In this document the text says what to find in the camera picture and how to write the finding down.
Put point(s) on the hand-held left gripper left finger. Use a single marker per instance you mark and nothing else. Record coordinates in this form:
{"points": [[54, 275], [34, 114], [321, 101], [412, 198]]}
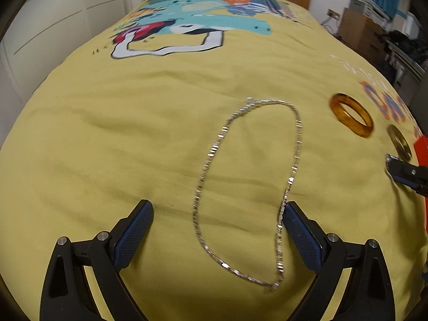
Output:
{"points": [[132, 237]]}

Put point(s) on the yellow printed blanket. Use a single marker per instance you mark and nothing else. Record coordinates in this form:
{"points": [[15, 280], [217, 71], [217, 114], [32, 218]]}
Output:
{"points": [[133, 140]]}

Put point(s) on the dark olive bangle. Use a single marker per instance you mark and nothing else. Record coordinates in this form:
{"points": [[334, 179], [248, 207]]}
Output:
{"points": [[396, 147]]}

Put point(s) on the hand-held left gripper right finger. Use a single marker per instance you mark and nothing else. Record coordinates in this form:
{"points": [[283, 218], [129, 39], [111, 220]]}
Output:
{"points": [[302, 237]]}

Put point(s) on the white wardrobe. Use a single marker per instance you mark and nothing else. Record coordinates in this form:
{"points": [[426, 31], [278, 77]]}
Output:
{"points": [[50, 23]]}

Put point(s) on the black bag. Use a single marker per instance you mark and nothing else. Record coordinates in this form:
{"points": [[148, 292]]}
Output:
{"points": [[406, 45]]}

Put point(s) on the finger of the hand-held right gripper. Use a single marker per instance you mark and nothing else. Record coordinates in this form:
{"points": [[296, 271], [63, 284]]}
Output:
{"points": [[406, 166], [401, 176]]}

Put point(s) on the wall socket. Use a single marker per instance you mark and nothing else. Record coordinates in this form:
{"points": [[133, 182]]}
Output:
{"points": [[333, 14]]}

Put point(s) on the red cardboard box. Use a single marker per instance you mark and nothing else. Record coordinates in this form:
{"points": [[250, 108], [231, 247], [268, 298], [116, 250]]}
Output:
{"points": [[422, 150]]}

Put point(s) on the desk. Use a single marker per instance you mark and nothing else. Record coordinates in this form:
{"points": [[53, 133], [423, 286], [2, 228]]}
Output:
{"points": [[413, 70]]}

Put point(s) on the white printer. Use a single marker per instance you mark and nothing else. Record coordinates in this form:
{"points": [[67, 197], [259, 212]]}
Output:
{"points": [[367, 5]]}

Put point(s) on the wooden cabinet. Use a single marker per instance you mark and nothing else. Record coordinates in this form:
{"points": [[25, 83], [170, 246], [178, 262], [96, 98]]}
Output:
{"points": [[361, 33]]}

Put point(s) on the amber bangle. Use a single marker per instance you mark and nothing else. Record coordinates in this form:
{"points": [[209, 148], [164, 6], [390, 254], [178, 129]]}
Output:
{"points": [[344, 120]]}

